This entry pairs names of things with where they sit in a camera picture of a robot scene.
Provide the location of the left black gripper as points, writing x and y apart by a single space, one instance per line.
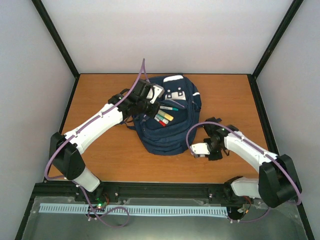
152 113

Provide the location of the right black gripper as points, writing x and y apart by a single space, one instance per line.
218 156

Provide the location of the yellow highlighter marker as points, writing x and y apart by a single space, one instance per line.
165 115

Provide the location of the green whiteboard marker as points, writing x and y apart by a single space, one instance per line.
168 108

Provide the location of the green white glue stick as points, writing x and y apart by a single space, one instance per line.
163 119

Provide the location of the red whiteboard marker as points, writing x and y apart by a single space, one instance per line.
160 122

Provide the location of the navy blue student backpack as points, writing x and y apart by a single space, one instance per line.
170 140

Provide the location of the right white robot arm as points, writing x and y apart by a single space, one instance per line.
277 180

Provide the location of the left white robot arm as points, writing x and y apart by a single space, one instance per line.
66 149

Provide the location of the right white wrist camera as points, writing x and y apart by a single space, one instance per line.
200 150

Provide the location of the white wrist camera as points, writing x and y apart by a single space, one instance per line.
156 91
200 150

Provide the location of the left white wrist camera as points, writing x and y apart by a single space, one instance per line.
156 91

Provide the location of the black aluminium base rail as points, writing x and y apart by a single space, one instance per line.
114 192

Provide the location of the left black frame post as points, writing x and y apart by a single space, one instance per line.
44 15

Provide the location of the black frame post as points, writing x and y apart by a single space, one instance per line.
284 24
44 15

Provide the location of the light blue cable duct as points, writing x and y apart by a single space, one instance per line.
136 210

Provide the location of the right black frame post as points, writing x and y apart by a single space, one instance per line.
284 24

